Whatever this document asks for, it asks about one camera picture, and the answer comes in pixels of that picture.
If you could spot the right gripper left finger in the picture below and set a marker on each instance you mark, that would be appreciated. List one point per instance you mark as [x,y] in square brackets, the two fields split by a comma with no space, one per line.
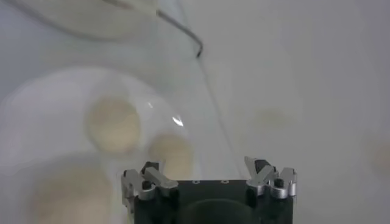
[158,179]

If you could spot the white steamed baozi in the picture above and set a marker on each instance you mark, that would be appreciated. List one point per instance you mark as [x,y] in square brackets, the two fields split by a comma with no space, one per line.
[114,124]
[70,198]
[172,155]

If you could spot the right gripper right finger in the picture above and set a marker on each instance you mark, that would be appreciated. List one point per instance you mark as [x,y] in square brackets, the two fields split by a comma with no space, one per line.
[263,176]

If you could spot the cream electric cooker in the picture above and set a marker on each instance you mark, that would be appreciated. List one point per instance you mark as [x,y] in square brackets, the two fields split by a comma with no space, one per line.
[91,18]

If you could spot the white round plate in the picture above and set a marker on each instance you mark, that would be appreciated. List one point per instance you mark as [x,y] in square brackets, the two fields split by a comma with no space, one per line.
[55,106]

